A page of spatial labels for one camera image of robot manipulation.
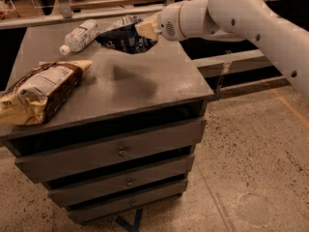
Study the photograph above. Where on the grey drawer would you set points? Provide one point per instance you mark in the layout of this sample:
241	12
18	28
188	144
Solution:
58	164
127	202
134	178

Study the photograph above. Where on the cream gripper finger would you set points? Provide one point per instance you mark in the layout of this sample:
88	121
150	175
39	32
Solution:
149	27

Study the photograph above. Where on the top grey drawer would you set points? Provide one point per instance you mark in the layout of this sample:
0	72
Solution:
58	164

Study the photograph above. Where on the brown chip bag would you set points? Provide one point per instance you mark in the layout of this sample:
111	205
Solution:
35	97

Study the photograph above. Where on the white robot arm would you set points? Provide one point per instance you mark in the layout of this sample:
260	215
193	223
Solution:
285	45

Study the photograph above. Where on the grey drawer cabinet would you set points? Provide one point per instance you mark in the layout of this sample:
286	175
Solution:
121	95

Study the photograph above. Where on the white plastic bottle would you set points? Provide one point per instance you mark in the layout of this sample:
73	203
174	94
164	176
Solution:
80	37

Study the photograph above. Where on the blue chip bag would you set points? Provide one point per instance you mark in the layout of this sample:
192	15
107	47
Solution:
122	36

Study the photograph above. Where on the middle grey drawer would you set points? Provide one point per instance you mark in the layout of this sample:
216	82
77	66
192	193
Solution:
134	178

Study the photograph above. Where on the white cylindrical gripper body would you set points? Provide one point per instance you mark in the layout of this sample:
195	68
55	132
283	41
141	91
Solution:
169	22

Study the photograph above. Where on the bottom grey drawer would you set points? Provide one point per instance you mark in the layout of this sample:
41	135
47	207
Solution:
127	202

